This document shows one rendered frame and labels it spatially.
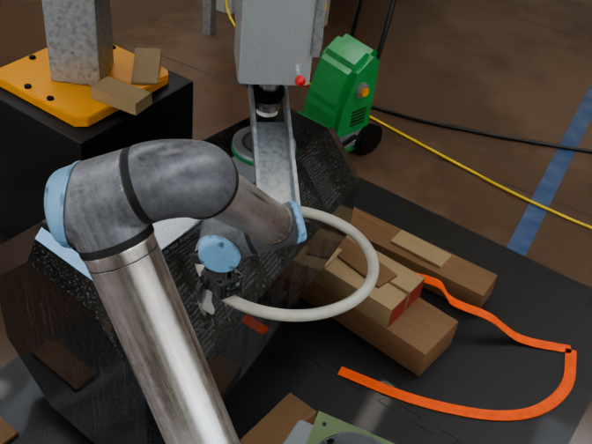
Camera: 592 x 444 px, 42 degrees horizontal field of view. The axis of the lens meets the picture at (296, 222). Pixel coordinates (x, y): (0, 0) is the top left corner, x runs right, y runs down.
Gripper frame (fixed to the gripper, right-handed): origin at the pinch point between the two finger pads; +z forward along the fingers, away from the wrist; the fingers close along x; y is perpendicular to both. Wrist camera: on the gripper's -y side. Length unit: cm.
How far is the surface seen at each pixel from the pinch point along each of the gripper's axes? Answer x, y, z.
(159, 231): 5.6, -37.3, 2.9
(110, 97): 28, -112, 0
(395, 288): 101, -24, 59
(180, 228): 11.4, -35.2, 2.8
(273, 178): 40, -30, -8
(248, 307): 2.1, 11.9, -8.0
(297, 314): 10.3, 20.4, -8.2
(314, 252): 61, -30, 29
